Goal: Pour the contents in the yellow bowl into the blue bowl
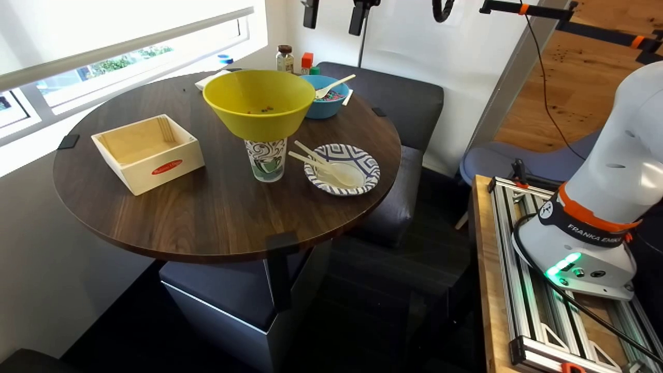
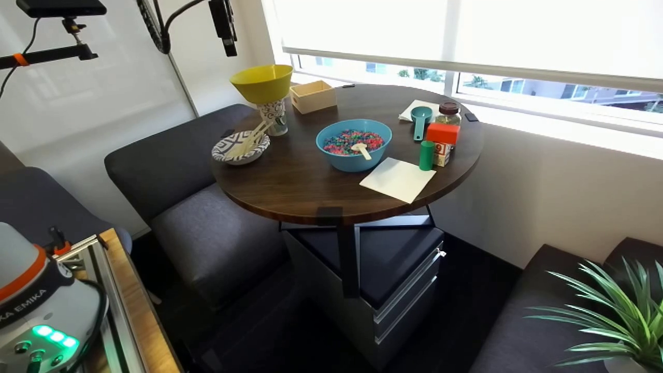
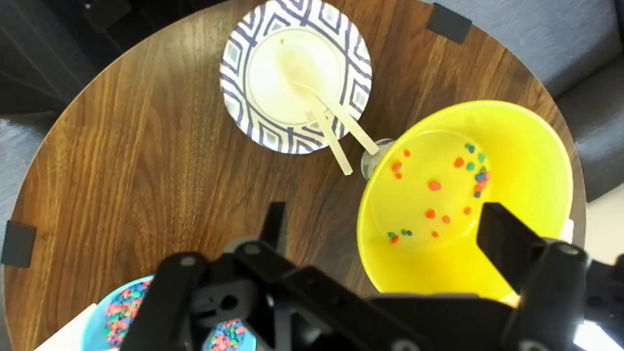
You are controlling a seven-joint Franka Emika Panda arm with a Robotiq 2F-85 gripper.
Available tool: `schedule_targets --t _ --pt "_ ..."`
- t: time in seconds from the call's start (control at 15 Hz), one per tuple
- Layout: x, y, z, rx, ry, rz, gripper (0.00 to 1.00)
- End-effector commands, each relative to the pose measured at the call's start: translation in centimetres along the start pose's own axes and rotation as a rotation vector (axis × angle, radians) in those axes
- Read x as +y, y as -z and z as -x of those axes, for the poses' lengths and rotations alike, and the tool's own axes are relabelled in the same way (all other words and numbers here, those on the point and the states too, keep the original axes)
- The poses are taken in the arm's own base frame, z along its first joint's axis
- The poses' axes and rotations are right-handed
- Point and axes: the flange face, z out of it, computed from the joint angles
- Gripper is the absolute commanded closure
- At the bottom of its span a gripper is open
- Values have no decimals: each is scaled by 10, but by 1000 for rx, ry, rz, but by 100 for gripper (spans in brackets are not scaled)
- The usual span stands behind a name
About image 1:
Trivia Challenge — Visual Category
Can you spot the pale wooden chopstick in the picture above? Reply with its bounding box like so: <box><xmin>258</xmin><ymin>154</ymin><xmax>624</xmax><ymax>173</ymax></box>
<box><xmin>285</xmin><ymin>148</ymin><xmax>347</xmax><ymax>188</ymax></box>
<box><xmin>292</xmin><ymin>138</ymin><xmax>347</xmax><ymax>187</ymax></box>

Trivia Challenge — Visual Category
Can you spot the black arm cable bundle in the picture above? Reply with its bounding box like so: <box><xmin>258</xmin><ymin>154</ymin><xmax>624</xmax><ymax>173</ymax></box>
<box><xmin>430</xmin><ymin>0</ymin><xmax>458</xmax><ymax>25</ymax></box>

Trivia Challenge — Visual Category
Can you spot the patterned paper plate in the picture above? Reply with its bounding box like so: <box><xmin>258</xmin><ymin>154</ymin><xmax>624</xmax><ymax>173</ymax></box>
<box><xmin>302</xmin><ymin>141</ymin><xmax>384</xmax><ymax>199</ymax></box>

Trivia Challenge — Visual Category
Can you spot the blue grey round chair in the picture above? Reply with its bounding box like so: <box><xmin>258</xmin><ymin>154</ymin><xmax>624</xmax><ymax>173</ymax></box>
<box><xmin>458</xmin><ymin>132</ymin><xmax>600</xmax><ymax>190</ymax></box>

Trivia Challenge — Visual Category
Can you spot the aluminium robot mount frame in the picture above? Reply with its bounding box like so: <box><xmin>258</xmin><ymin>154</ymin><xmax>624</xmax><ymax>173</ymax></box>
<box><xmin>489</xmin><ymin>173</ymin><xmax>663</xmax><ymax>373</ymax></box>

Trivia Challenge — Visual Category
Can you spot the white roller blind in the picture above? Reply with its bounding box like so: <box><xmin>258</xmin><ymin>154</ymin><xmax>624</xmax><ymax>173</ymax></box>
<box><xmin>0</xmin><ymin>0</ymin><xmax>256</xmax><ymax>93</ymax></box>

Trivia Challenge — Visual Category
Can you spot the black table clip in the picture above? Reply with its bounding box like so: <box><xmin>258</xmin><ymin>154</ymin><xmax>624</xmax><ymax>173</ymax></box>
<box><xmin>55</xmin><ymin>132</ymin><xmax>82</xmax><ymax>152</ymax></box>

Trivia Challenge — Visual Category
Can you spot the pale wooden box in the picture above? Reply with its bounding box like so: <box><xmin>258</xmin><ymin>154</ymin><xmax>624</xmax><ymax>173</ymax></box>
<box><xmin>88</xmin><ymin>112</ymin><xmax>207</xmax><ymax>199</ymax></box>

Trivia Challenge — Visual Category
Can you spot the black base cable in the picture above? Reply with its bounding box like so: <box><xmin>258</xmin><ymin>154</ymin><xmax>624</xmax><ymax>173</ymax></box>
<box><xmin>510</xmin><ymin>212</ymin><xmax>663</xmax><ymax>368</ymax></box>

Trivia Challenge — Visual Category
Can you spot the thin black cable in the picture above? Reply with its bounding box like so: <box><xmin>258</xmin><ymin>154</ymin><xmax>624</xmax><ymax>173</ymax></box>
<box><xmin>524</xmin><ymin>13</ymin><xmax>588</xmax><ymax>162</ymax></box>

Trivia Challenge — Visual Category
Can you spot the black camera stand bar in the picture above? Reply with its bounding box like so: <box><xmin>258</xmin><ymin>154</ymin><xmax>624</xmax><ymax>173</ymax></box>
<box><xmin>479</xmin><ymin>0</ymin><xmax>663</xmax><ymax>66</ymax></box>

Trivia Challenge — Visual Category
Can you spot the white paper sheet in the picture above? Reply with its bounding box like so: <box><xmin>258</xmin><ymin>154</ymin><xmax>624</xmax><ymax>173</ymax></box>
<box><xmin>192</xmin><ymin>68</ymin><xmax>234</xmax><ymax>93</ymax></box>

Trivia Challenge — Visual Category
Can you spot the wooden bench top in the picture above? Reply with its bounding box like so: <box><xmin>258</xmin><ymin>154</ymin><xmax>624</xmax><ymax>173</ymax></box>
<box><xmin>471</xmin><ymin>173</ymin><xmax>528</xmax><ymax>373</ymax></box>

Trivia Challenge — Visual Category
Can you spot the yellow plastic bowl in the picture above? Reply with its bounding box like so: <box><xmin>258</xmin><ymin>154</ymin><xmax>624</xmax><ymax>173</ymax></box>
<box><xmin>201</xmin><ymin>68</ymin><xmax>316</xmax><ymax>142</ymax></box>

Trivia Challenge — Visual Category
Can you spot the glass jar dark lid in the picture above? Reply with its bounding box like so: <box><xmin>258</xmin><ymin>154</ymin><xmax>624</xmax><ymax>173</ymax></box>
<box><xmin>276</xmin><ymin>43</ymin><xmax>297</xmax><ymax>74</ymax></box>

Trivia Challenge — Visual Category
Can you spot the white plastic spoon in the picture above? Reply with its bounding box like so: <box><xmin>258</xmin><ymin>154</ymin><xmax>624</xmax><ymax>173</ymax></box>
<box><xmin>314</xmin><ymin>73</ymin><xmax>358</xmax><ymax>102</ymax></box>

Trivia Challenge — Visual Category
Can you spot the blue bowl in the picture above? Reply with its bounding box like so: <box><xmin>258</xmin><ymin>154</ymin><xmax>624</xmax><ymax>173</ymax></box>
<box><xmin>301</xmin><ymin>73</ymin><xmax>351</xmax><ymax>123</ymax></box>

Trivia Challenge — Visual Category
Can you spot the dark grey ottoman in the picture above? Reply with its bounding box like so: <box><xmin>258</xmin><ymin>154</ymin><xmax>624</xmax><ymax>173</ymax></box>
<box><xmin>313</xmin><ymin>59</ymin><xmax>446</xmax><ymax>155</ymax></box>
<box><xmin>343</xmin><ymin>142</ymin><xmax>424</xmax><ymax>251</ymax></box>

